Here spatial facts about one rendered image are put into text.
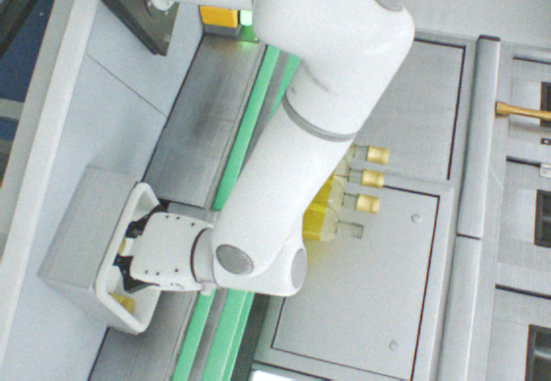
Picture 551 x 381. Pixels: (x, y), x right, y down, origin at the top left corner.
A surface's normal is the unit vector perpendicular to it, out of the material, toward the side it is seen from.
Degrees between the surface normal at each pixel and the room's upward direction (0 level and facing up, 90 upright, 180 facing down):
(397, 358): 90
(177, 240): 106
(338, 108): 77
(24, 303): 0
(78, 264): 90
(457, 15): 90
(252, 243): 92
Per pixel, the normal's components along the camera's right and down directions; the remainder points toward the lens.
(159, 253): -0.36, -0.47
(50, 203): 0.97, 0.19
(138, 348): -0.07, -0.48
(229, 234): -0.55, 0.39
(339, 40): -0.10, 0.57
